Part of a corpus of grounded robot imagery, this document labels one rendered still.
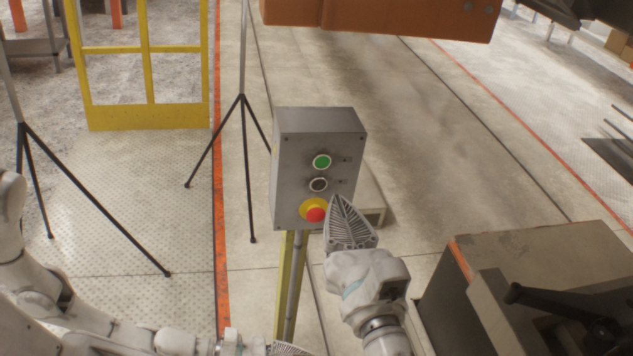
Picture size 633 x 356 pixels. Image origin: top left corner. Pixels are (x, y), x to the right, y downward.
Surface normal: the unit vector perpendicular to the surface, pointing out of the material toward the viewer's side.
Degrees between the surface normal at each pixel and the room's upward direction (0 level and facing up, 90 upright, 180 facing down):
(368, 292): 78
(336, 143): 90
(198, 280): 0
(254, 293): 0
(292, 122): 0
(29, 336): 63
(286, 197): 90
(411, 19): 90
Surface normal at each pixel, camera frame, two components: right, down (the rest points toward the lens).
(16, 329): 0.94, -0.31
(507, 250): 0.11, -0.78
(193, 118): 0.20, 0.62
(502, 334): -0.97, 0.04
